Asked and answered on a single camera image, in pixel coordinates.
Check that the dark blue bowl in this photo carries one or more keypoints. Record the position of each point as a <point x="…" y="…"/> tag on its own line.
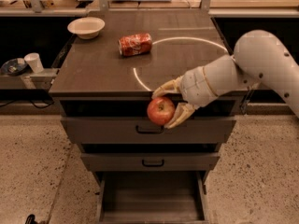
<point x="14" y="67"/>

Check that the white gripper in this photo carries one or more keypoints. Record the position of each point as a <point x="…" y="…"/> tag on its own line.
<point x="194" y="86"/>

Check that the red apple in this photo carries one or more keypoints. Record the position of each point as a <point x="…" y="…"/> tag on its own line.
<point x="160" y="110"/>

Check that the black object bottom left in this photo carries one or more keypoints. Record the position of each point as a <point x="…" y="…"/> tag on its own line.
<point x="31" y="219"/>

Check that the white paper cup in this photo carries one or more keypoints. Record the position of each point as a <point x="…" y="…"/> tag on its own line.
<point x="33" y="59"/>

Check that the top grey drawer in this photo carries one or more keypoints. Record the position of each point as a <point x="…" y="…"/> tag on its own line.
<point x="89" y="130"/>

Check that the middle grey drawer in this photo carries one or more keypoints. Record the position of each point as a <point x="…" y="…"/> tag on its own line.
<point x="145" y="162"/>

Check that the bottom open grey drawer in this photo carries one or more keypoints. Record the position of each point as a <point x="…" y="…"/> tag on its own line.
<point x="174" y="197"/>

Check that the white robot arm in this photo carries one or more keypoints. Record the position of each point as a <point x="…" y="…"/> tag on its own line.
<point x="258" y="57"/>

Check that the grey drawer cabinet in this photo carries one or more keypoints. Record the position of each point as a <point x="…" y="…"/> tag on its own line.
<point x="96" y="81"/>

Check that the red soda can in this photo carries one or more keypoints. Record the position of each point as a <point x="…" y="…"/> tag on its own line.
<point x="132" y="45"/>

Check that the white ceramic bowl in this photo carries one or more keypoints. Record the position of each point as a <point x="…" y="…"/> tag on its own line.
<point x="86" y="28"/>

